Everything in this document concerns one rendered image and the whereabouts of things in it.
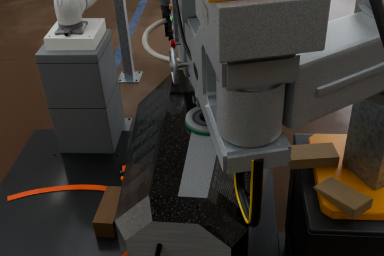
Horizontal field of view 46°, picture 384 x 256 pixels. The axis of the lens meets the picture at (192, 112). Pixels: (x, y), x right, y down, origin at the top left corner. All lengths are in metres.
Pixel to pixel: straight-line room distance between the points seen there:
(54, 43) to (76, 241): 1.22
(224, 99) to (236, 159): 0.18
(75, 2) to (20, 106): 1.44
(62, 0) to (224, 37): 2.06
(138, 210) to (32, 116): 2.28
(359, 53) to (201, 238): 0.89
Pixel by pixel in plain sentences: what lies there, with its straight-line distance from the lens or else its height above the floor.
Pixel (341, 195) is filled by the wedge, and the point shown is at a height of 0.81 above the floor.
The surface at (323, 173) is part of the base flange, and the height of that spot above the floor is 0.78.
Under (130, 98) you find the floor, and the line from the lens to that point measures 3.95.
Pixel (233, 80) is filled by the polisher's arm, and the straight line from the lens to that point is 1.14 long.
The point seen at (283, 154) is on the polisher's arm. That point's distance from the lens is 1.33.
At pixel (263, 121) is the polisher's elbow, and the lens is 1.24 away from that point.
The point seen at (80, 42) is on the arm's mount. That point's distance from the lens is 2.97.
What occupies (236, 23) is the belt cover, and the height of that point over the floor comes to 1.66.
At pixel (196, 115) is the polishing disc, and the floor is 0.85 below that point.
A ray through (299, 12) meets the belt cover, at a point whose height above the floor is 1.67.
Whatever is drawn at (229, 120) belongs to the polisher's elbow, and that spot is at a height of 1.33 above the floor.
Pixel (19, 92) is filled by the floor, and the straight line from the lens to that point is 4.36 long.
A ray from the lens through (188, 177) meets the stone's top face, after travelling 1.84.
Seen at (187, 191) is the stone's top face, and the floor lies 0.82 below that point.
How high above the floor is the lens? 2.05
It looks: 34 degrees down
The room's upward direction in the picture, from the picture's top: 3 degrees counter-clockwise
